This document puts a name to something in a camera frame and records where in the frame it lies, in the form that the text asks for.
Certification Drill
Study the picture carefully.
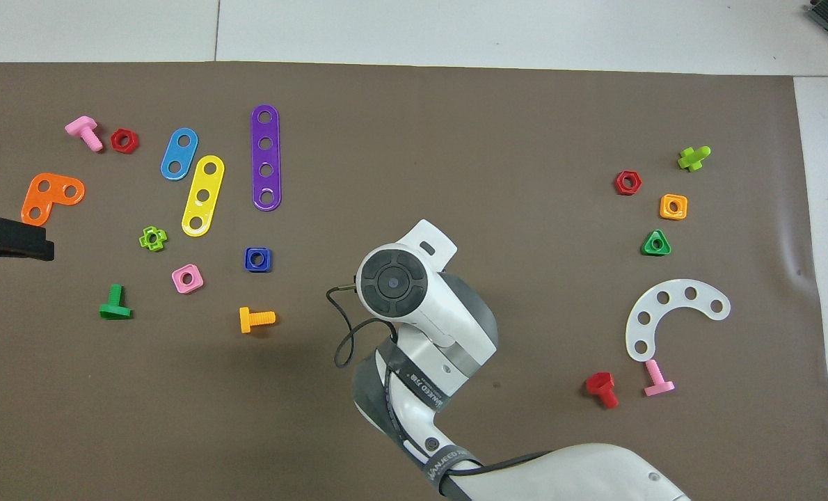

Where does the orange angled three-hole plate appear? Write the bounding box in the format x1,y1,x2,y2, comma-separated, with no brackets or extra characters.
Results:
21,173,86,228

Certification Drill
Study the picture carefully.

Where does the green plastic bolt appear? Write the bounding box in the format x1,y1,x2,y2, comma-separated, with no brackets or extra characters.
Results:
99,283,134,321

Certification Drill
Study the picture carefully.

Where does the pink plastic bolt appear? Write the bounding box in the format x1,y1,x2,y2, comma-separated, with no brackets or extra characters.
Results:
644,359,676,398
65,116,104,152

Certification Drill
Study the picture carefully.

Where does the pink square plastic nut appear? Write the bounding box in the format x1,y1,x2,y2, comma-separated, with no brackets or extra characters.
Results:
171,263,205,295

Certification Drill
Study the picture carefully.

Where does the blue two-hole plate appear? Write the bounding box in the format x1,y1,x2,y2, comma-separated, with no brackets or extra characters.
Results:
160,127,199,182

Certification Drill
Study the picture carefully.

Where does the yellow three-hole plate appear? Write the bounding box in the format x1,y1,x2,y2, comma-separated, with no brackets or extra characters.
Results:
181,154,225,238

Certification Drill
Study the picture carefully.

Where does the orange plastic bolt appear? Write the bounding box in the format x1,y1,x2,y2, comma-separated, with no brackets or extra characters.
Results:
239,306,277,334

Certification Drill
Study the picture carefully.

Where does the purple four-hole plate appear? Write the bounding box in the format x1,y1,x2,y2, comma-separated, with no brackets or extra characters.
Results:
250,104,282,212

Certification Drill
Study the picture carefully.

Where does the brown table mat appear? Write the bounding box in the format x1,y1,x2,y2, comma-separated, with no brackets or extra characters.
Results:
0,61,828,501

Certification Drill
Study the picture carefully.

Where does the red plastic bolt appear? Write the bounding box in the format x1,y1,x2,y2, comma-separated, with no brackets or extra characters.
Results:
584,372,620,409

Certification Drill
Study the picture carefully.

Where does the green triangle plastic nut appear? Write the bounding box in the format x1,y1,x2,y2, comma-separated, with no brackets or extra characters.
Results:
640,229,672,257

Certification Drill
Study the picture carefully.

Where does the white curved five-hole plate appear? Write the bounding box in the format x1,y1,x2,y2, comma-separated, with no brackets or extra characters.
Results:
625,279,732,363

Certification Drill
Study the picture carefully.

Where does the lime green cross-head bolt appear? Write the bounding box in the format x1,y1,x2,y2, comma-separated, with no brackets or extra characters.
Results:
677,145,712,173

